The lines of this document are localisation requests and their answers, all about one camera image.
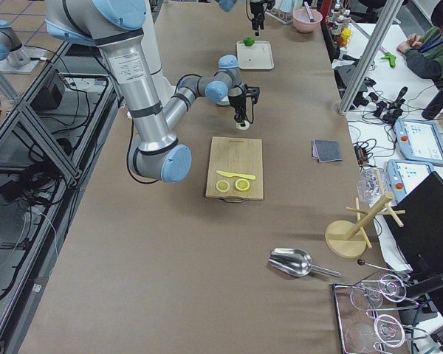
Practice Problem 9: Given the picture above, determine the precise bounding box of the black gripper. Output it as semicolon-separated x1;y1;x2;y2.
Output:
228;88;246;124
249;0;266;36

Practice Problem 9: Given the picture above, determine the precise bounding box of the white steamed bun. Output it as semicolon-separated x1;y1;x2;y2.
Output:
236;121;250;131

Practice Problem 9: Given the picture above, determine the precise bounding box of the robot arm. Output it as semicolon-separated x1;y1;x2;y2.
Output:
45;1;246;183
216;0;275;37

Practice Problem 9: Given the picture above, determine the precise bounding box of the mint green bowl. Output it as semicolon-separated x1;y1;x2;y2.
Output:
217;97;230;107

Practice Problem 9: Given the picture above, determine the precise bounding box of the pink bowl with ice cubes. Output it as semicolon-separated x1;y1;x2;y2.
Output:
292;7;323;33

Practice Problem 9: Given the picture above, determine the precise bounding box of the green lime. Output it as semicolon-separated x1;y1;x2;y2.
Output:
243;37;255;46

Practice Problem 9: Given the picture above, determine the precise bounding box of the beige rabbit print tray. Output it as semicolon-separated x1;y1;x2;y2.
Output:
236;41;275;70

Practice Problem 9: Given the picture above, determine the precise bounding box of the bamboo cutting board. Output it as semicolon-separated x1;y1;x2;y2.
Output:
205;136;264;202

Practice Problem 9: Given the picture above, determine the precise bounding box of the yellow plastic knife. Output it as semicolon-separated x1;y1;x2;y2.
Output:
216;170;256;181

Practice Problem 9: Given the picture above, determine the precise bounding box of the upper lemon half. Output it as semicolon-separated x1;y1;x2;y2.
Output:
234;178;251;192

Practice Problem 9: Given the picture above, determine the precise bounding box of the lower lemon slice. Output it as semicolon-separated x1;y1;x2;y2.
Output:
216;180;230;192

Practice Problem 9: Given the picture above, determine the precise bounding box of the grey folded cloth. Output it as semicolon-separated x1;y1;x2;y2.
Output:
311;139;343;163

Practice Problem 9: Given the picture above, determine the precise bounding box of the metal scoop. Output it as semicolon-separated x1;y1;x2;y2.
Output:
269;248;341;278

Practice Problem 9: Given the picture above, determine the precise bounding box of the wooden mug tree stand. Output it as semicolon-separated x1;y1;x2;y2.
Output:
324;173;406;258

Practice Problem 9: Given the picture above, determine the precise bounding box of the near teach pendant tablet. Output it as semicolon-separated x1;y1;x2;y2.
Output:
386;159;434;203

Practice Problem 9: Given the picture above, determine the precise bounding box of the teach pendant tablet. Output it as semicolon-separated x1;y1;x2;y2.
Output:
386;159;434;203
394;119;443;167

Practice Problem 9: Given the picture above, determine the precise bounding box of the seated person in green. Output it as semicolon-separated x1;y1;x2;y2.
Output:
397;0;443;89

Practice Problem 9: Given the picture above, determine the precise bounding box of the far teach pendant tablet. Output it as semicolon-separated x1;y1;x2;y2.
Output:
394;119;443;167

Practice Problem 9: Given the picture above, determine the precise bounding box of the black water bottle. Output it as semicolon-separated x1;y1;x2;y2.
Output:
422;88;443;120

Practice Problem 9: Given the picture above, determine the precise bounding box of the black monitor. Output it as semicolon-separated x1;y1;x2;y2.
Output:
382;171;443;333

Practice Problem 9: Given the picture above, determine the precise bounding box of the aluminium frame post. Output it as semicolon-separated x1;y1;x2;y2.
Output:
338;0;402;116

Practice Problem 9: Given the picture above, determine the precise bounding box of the wire glass rack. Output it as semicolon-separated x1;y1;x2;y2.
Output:
332;273;443;353

